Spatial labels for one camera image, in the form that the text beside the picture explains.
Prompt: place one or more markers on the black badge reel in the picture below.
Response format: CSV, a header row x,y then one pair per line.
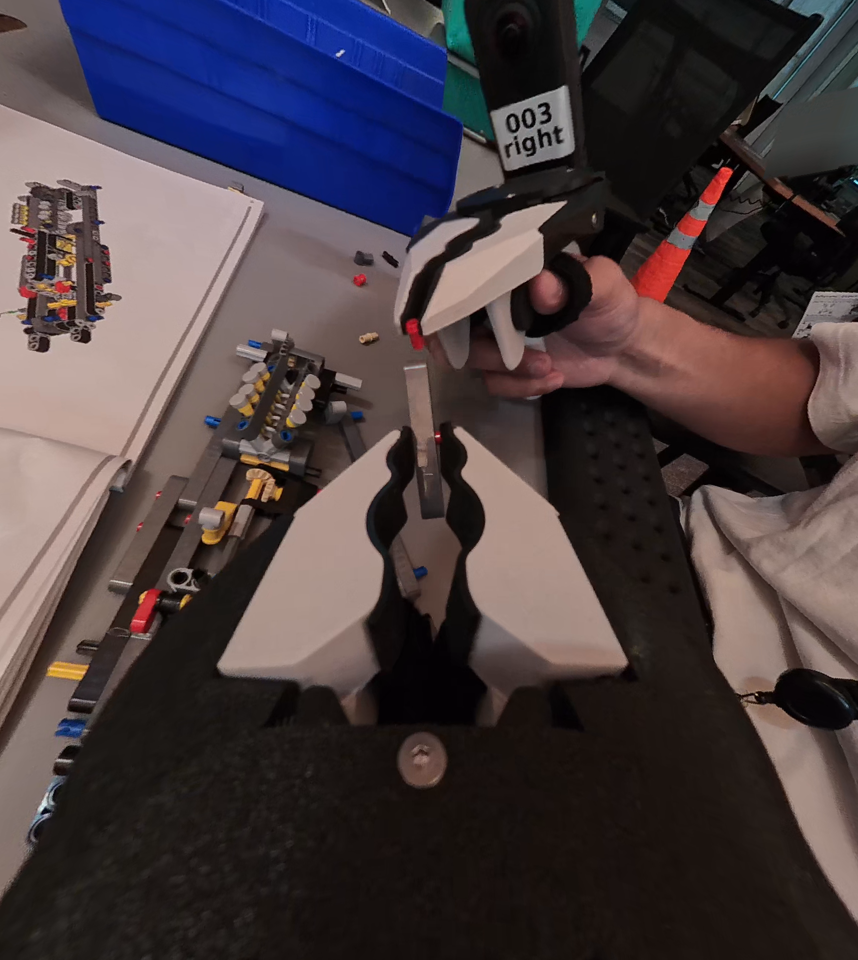
x,y
811,697

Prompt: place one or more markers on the blue plastic bin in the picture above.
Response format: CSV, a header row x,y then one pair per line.
x,y
264,97

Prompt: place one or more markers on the person's right hand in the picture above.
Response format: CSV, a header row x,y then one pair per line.
x,y
609,330

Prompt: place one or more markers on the person's right forearm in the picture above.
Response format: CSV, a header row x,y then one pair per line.
x,y
729,382

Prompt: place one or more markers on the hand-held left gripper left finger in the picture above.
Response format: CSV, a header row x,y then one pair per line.
x,y
301,600

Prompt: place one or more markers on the black mesh office chair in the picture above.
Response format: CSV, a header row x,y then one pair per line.
x,y
684,90

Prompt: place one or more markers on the lego car chassis assembly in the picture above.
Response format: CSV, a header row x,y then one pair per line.
x,y
264,420

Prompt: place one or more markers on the orange traffic cone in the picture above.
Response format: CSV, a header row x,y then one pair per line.
x,y
673,247

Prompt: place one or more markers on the person's white printed shirt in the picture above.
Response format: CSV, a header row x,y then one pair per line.
x,y
811,540

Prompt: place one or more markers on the short grey lego beam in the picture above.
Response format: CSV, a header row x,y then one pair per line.
x,y
425,420

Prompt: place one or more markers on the long dark grey lego beam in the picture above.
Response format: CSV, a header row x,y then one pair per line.
x,y
354,435

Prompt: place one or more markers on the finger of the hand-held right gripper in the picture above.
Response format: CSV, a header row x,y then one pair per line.
x,y
496,262
425,255

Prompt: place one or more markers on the scatter of small lego pins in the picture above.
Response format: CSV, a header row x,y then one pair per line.
x,y
359,280

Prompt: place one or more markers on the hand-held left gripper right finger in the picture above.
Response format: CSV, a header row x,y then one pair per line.
x,y
549,600

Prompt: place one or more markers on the teal tote bag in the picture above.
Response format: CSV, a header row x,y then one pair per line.
x,y
459,75

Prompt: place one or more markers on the instruction booklet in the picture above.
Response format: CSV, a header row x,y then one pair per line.
x,y
61,450

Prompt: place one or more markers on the printed paper sheet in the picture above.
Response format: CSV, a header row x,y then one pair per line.
x,y
841,311

